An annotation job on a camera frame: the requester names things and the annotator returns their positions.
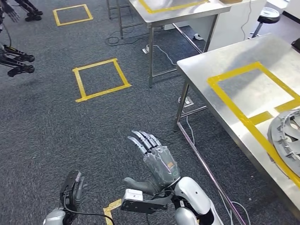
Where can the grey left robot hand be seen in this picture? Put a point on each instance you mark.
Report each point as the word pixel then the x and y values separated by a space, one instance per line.
pixel 81 189

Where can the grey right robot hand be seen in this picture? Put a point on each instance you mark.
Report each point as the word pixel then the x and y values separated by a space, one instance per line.
pixel 161 167

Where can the grey plastic wheel hubcap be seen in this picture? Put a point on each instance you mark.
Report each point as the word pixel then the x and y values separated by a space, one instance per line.
pixel 281 146

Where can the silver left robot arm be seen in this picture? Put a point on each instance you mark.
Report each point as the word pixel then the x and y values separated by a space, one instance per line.
pixel 55 217

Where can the steel workbench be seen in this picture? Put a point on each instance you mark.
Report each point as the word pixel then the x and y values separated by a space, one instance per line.
pixel 211 71

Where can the yellow floor tape square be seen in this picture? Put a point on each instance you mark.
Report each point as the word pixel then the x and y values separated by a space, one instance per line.
pixel 79 84
pixel 56 17
pixel 110 208

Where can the white power strip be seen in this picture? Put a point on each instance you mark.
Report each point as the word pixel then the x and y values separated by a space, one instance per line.
pixel 186 101
pixel 148 49

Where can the steel table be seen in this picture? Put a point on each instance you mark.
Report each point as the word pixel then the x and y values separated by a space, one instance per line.
pixel 176 17

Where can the black robot legs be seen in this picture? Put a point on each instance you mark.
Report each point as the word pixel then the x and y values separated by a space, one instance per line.
pixel 30 12
pixel 16 60

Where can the yellow table tape outline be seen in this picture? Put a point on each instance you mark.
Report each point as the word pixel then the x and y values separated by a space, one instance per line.
pixel 173 8

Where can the white side table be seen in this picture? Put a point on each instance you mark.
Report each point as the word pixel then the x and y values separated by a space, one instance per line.
pixel 229 31

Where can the shiny topped round stool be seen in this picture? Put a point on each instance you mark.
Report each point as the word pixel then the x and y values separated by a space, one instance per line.
pixel 268 14

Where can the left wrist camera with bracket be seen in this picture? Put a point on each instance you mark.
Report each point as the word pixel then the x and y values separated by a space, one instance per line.
pixel 68 189

